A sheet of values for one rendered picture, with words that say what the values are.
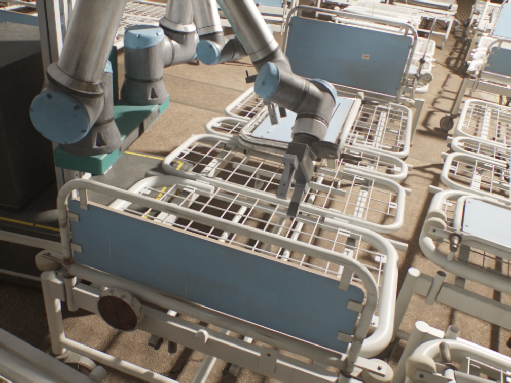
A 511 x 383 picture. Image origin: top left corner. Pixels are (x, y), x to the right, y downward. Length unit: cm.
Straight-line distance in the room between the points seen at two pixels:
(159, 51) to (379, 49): 137
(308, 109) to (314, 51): 162
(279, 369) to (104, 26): 90
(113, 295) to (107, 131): 57
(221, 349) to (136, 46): 116
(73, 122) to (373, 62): 193
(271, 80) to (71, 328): 113
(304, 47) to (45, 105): 187
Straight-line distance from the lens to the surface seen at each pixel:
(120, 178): 200
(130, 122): 172
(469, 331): 212
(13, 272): 192
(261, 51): 132
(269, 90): 121
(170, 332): 119
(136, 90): 188
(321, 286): 96
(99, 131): 148
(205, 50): 168
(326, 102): 124
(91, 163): 149
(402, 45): 277
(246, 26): 130
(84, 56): 123
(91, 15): 120
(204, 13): 169
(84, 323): 181
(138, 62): 185
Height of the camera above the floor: 131
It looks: 31 degrees down
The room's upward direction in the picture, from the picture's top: 8 degrees clockwise
